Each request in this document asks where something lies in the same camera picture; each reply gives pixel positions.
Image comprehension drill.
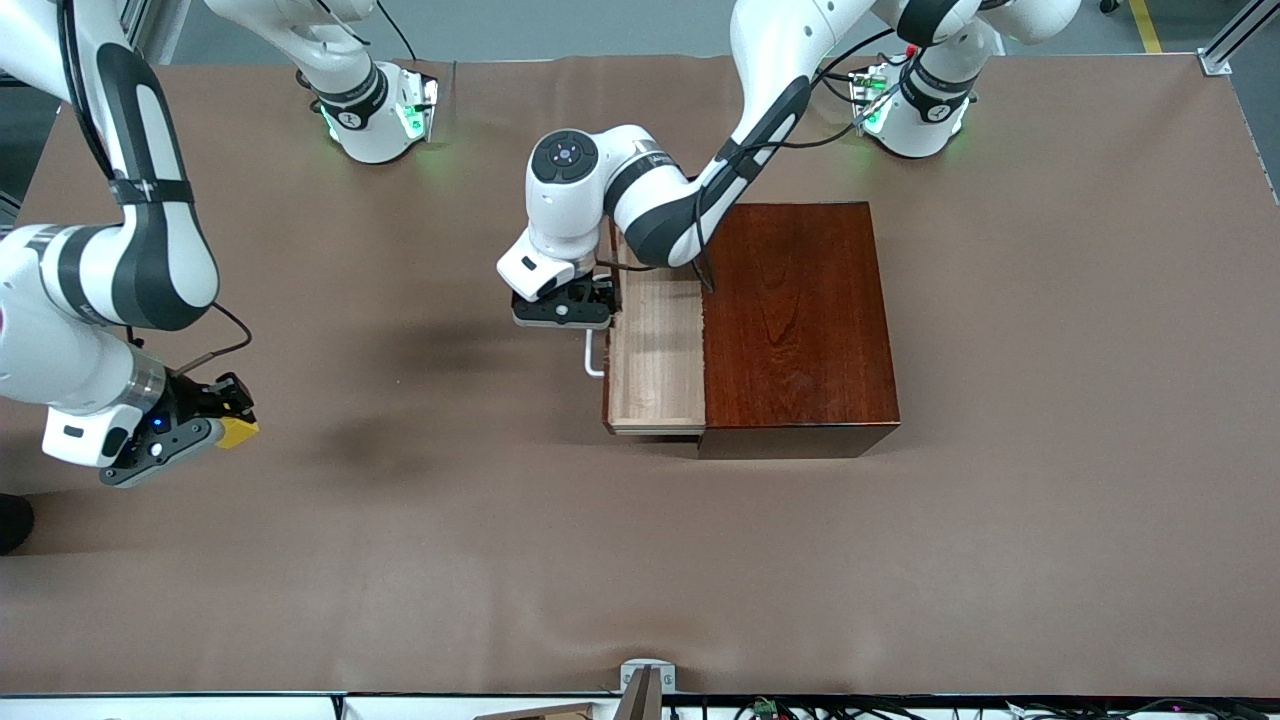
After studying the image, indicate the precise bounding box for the brown cardboard piece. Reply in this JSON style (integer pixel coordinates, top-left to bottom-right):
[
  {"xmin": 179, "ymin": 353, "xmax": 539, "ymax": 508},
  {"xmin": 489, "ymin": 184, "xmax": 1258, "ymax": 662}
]
[{"xmin": 470, "ymin": 702, "xmax": 601, "ymax": 720}]

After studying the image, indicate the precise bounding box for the aluminium profile with bracket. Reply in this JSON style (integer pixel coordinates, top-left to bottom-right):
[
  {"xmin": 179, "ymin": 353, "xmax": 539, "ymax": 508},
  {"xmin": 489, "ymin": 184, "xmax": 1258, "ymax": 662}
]
[{"xmin": 1198, "ymin": 0, "xmax": 1280, "ymax": 77}]

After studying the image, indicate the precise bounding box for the brown table cover sheet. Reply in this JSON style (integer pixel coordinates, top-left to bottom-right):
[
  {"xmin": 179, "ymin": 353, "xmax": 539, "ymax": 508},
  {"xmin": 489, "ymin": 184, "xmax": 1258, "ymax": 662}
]
[{"xmin": 0, "ymin": 52, "xmax": 1280, "ymax": 698}]

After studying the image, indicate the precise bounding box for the black base cable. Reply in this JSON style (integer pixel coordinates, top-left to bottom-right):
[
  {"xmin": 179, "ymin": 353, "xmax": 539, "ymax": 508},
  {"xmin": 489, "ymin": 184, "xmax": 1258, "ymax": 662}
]
[{"xmin": 375, "ymin": 0, "xmax": 419, "ymax": 63}]

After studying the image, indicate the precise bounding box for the aluminium frame structure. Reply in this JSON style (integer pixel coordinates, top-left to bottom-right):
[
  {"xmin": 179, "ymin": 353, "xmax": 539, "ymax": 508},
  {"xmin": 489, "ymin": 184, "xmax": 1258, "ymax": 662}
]
[{"xmin": 118, "ymin": 0, "xmax": 151, "ymax": 56}]

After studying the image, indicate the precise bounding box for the small metal clamp bracket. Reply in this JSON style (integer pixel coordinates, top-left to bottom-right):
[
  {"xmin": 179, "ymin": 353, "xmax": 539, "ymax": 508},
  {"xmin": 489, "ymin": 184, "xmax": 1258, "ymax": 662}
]
[{"xmin": 620, "ymin": 658, "xmax": 677, "ymax": 693}]

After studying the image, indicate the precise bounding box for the grey metal post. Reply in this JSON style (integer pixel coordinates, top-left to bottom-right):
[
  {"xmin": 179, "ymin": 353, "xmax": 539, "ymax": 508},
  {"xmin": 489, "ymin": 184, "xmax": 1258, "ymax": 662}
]
[{"xmin": 612, "ymin": 667, "xmax": 666, "ymax": 720}]

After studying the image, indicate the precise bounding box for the dark brown wooden cabinet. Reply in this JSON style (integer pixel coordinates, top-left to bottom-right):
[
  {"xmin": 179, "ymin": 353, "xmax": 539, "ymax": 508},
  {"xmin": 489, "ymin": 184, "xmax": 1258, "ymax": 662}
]
[{"xmin": 697, "ymin": 202, "xmax": 903, "ymax": 461}]

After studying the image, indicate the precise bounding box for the black round object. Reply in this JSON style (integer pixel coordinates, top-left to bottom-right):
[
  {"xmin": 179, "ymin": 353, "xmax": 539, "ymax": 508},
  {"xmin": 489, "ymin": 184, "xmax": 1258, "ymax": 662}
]
[{"xmin": 0, "ymin": 493, "xmax": 36, "ymax": 556}]

